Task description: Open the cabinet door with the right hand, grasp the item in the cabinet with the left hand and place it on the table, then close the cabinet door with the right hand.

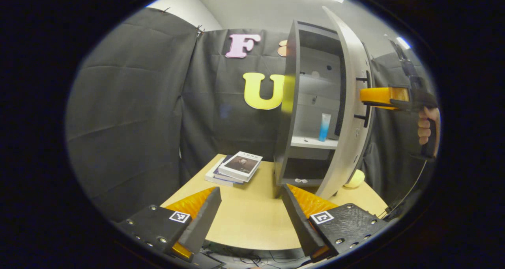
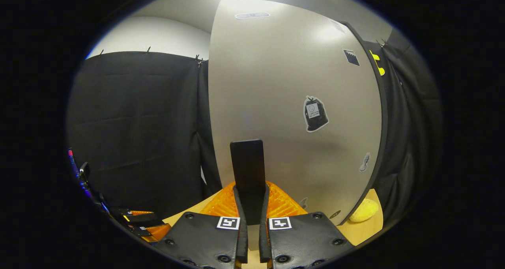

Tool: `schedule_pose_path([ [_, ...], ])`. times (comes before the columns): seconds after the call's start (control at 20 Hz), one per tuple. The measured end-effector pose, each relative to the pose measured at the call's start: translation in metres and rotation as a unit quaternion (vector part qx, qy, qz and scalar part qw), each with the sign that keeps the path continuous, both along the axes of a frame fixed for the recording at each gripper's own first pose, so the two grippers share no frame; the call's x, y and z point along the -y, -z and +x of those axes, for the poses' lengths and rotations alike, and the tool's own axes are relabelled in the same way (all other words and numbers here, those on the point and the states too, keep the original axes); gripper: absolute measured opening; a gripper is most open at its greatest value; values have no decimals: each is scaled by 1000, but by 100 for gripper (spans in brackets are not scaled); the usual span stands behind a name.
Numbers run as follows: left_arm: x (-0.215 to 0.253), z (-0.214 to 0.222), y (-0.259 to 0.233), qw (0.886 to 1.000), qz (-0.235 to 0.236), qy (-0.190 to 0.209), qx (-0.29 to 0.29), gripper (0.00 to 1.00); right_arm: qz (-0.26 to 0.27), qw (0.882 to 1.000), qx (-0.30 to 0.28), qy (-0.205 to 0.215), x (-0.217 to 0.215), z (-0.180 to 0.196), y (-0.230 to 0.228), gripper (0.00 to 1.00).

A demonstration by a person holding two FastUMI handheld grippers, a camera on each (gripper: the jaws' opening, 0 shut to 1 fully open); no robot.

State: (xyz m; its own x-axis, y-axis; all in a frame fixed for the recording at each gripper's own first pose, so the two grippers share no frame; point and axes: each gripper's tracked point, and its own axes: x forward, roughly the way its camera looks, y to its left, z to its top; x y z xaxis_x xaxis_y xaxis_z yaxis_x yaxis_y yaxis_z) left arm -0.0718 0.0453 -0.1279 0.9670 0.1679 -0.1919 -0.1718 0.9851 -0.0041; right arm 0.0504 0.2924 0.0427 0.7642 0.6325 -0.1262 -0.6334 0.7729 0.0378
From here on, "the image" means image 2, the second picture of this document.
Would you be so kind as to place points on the black backdrop cloth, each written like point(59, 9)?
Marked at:
point(138, 123)

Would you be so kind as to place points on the yellow fluffy ball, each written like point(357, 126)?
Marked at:
point(365, 210)

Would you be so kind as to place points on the grey cabinet door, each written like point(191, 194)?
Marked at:
point(276, 83)

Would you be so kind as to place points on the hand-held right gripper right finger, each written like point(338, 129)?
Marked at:
point(263, 241)

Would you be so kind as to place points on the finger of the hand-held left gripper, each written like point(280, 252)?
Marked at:
point(138, 217)
point(154, 232)

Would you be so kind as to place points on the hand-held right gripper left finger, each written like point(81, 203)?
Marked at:
point(242, 237)

